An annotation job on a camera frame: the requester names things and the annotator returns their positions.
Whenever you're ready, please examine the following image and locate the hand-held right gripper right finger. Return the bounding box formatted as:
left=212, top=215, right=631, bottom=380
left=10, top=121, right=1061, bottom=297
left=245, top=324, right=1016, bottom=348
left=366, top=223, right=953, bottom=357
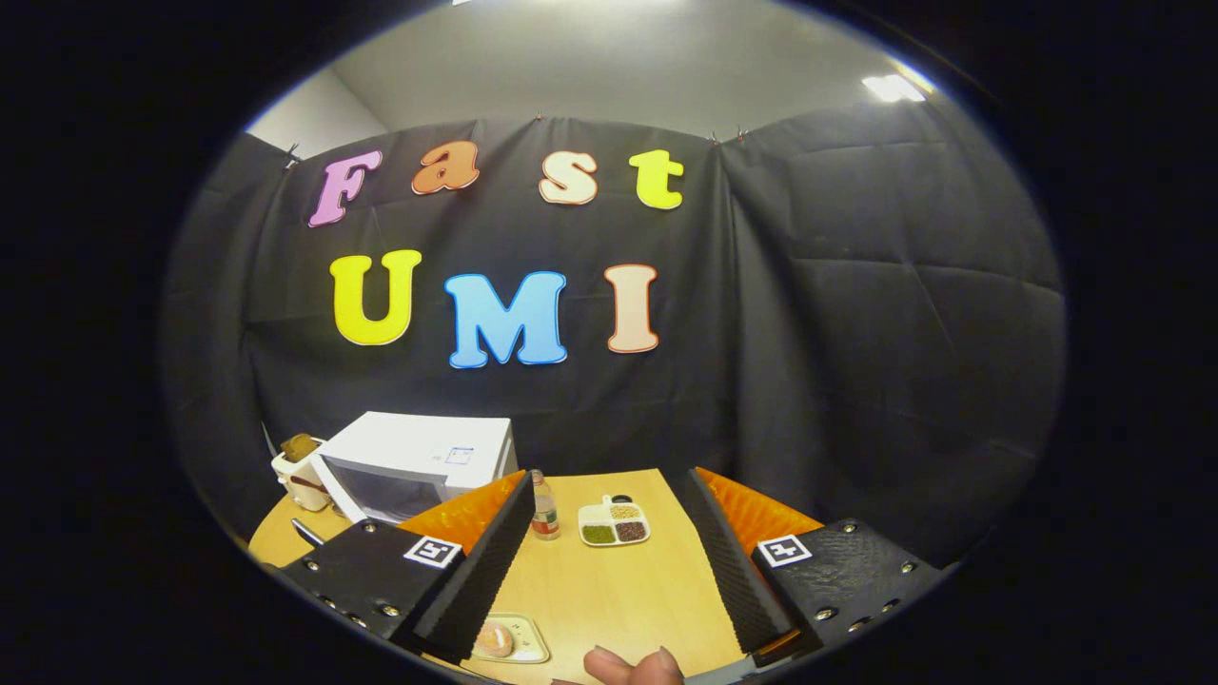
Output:
left=685, top=466, right=941, bottom=659

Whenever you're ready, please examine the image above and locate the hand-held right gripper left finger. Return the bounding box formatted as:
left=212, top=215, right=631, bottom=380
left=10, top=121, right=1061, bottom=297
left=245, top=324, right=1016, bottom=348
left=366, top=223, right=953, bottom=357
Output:
left=281, top=471, right=536, bottom=665

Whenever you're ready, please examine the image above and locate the round sesame bread bun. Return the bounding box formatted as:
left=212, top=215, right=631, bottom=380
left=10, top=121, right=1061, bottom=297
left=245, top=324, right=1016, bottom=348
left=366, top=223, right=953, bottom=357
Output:
left=475, top=619, right=516, bottom=660

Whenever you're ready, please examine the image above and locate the white microwave oven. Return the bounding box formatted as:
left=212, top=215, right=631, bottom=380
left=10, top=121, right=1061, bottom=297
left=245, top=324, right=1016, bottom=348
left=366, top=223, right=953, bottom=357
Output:
left=309, top=411, right=520, bottom=526

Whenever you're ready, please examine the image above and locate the white toaster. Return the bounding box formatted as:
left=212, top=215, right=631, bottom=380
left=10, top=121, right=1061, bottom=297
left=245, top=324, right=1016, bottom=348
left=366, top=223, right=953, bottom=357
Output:
left=270, top=442, right=331, bottom=513

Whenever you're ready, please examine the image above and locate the pale green square plate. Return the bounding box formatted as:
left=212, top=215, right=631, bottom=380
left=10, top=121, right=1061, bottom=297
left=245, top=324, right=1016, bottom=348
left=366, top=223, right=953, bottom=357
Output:
left=472, top=613, right=552, bottom=666

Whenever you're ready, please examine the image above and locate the clear plastic bottle red label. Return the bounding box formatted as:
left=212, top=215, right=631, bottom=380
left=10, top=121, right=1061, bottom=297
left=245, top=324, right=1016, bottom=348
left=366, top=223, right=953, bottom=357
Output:
left=529, top=469, right=561, bottom=542

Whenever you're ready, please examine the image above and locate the white divided plate with beans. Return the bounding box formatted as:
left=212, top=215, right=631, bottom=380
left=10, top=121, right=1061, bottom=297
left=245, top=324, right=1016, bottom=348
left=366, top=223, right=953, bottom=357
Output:
left=578, top=495, right=653, bottom=548

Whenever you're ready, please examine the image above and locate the small ceiling light panel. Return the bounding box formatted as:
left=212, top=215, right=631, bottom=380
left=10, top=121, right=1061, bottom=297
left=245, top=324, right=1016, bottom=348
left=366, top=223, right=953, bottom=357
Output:
left=861, top=74, right=927, bottom=105

